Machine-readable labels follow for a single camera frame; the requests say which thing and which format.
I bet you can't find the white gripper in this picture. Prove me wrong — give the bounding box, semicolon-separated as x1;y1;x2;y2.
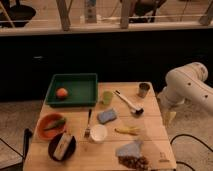
157;87;184;127

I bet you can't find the yellow banana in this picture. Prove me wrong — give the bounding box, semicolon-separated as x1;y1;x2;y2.
114;127;140;135

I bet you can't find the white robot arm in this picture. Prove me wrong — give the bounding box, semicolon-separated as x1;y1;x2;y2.
157;62;213;126

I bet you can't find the green plastic tray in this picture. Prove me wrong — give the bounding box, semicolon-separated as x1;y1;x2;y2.
45;73;98;107

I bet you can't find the white dish brush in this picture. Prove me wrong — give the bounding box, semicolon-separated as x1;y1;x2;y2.
115;91;144;116

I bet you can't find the metal cup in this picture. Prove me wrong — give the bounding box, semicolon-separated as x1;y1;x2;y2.
138;83;150;98

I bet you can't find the brown grape bunch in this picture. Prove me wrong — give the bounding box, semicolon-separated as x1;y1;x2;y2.
118;156;149;171

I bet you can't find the light green cup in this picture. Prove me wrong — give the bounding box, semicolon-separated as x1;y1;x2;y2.
102;91;113;105

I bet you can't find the blue sponge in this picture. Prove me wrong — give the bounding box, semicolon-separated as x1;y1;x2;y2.
97;109;117;124

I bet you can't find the white cup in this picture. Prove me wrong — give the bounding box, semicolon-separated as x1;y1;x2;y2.
90;124;108;143

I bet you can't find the silver fork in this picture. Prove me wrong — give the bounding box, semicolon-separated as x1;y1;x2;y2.
84;109;92;138

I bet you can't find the white sandwich block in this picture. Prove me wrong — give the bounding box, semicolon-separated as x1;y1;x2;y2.
53;133;72;160

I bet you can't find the orange fruit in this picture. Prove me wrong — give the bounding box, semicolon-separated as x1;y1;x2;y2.
56;88;69;99

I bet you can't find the green vegetable in bowl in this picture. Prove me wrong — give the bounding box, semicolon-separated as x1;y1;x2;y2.
43;118;66;131

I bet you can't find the orange bowl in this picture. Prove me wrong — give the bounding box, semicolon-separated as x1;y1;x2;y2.
37;113;66;140

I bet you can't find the black clamp left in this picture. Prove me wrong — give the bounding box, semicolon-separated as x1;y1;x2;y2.
0;128;34;171

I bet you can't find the black round stool base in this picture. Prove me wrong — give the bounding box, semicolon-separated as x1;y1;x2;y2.
0;5;36;28

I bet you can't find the black cable right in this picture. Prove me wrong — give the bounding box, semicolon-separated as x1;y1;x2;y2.
170;133;213;171

